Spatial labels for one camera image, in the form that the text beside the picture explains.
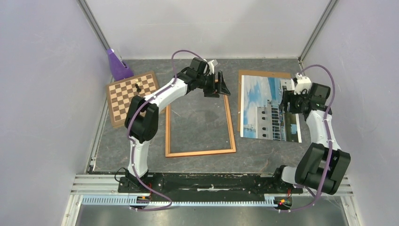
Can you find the purple plastic cone object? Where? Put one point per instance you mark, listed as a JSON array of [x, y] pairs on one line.
[[119, 69]]

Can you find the aluminium rail frame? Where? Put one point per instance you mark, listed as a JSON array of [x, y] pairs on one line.
[[95, 201]]

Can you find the building and sky photo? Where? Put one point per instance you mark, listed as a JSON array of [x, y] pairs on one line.
[[260, 116]]

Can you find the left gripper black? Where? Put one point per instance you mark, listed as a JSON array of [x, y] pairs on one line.
[[222, 88]]

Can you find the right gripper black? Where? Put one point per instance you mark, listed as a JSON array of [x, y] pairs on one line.
[[289, 96]]

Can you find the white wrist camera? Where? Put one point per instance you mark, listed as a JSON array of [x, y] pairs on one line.
[[211, 66], [302, 84]]

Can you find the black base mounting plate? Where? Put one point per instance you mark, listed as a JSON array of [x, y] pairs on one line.
[[206, 187]]

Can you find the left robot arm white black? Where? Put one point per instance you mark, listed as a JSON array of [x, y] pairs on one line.
[[143, 114]]

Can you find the wooden picture frame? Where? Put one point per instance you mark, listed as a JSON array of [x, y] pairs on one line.
[[198, 126]]

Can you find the black chess piece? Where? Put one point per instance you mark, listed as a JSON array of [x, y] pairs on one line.
[[138, 89]]

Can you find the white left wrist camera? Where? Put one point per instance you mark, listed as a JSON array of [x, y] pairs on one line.
[[211, 66]]

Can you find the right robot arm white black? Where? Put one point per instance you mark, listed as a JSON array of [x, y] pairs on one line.
[[324, 164]]

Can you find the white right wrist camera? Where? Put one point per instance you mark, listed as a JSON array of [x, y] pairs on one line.
[[302, 84]]

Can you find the wooden chessboard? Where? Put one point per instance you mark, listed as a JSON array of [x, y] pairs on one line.
[[120, 93]]

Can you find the brown cardboard backing board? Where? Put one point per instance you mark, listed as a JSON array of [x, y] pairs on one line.
[[242, 72]]

